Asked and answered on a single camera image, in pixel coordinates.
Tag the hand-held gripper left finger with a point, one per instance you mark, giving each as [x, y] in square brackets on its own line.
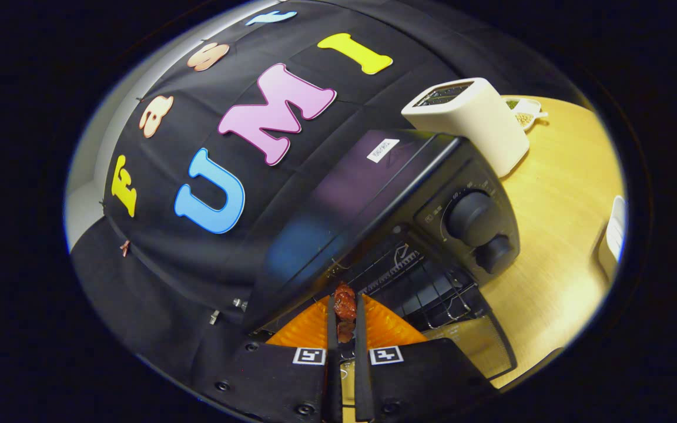
[334, 376]

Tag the small white rectangular dish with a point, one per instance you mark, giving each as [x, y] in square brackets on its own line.
[615, 235]

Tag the copper cloth clip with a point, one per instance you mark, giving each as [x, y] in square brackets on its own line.
[125, 248]

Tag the white bread toaster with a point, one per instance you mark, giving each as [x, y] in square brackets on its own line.
[479, 123]

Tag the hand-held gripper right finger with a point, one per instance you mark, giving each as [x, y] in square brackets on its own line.
[362, 376]

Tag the black toaster oven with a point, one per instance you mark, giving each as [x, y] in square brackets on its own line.
[344, 194]

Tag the small white bean dish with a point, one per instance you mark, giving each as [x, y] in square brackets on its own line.
[525, 119]

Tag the dried red meat strip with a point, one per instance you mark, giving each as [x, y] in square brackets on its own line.
[344, 305]

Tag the silver cloth clip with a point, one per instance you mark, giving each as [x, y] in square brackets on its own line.
[214, 317]

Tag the black backdrop cloth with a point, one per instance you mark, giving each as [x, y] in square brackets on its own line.
[156, 270]

